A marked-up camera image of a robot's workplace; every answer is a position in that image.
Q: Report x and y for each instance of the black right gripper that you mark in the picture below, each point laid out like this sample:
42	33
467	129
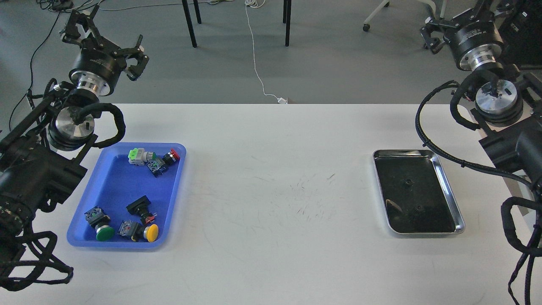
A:
475	42

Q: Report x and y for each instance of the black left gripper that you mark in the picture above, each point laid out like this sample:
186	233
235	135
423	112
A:
92	62

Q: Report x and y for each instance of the black industrial switch part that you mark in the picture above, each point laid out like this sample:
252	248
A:
140	208

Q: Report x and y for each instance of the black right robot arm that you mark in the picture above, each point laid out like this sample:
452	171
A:
505	105

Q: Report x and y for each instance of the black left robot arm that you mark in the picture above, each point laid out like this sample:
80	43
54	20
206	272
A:
41	157

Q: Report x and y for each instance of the black equipment case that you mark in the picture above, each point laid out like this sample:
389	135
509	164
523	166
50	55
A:
522	34

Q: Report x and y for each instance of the black table leg left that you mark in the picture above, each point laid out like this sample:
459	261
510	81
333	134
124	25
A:
188	18

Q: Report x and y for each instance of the black table leg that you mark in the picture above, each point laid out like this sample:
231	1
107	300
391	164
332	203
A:
286	19
188	18

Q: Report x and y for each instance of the blue plastic tray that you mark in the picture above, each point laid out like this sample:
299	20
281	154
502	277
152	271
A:
114	183

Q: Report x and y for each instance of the green mushroom push button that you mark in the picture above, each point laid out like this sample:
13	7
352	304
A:
97	218

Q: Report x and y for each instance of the black table leg right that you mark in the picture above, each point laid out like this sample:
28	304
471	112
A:
286	19

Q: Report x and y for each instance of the metal tray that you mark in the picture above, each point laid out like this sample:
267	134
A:
430	189

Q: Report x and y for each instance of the yellow mushroom push button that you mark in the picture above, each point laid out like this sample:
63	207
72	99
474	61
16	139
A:
135	231

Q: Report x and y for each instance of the green white push button switch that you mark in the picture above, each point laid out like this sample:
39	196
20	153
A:
139	156

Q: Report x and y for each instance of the red push button switch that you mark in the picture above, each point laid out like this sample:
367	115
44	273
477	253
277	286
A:
171	157

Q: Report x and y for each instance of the black blue switch block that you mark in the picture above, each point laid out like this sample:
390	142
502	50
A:
157	167

